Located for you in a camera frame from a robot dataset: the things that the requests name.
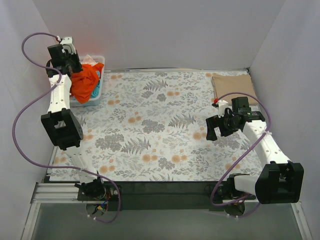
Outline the orange t shirt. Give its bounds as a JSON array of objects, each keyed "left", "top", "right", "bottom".
[{"left": 70, "top": 62, "right": 105, "bottom": 104}]

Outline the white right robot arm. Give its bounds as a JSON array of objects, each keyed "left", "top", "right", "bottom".
[{"left": 206, "top": 96, "right": 304, "bottom": 204}]

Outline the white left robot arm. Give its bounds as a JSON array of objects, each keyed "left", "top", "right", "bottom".
[{"left": 41, "top": 43, "right": 107, "bottom": 200}]

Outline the white t shirt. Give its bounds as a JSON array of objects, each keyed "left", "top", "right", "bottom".
[{"left": 81, "top": 54, "right": 97, "bottom": 66}]

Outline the folded beige t shirt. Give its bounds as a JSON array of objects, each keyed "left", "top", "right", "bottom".
[{"left": 211, "top": 73, "right": 257, "bottom": 103}]

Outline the teal t shirt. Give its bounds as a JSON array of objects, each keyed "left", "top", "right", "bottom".
[{"left": 90, "top": 70, "right": 101, "bottom": 99}]

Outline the white plastic laundry basket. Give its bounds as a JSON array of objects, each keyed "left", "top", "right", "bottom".
[{"left": 70, "top": 54, "right": 105, "bottom": 107}]

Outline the floral patterned table mat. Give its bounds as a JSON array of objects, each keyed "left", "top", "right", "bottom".
[{"left": 49, "top": 70, "right": 282, "bottom": 182}]

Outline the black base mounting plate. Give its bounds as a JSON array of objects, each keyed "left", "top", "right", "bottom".
[{"left": 75, "top": 181, "right": 245, "bottom": 212}]

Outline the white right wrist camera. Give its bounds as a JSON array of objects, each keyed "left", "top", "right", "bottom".
[{"left": 212, "top": 98, "right": 229, "bottom": 118}]

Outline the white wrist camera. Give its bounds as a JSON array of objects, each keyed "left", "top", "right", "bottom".
[
  {"left": 57, "top": 36, "right": 77, "bottom": 55},
  {"left": 212, "top": 98, "right": 229, "bottom": 118}
]

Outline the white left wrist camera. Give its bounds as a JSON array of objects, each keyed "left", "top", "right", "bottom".
[{"left": 57, "top": 36, "right": 77, "bottom": 55}]

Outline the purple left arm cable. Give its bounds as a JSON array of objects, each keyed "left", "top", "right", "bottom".
[{"left": 12, "top": 32, "right": 122, "bottom": 223}]

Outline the aluminium frame rail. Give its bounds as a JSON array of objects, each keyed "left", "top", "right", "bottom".
[{"left": 31, "top": 182, "right": 83, "bottom": 204}]

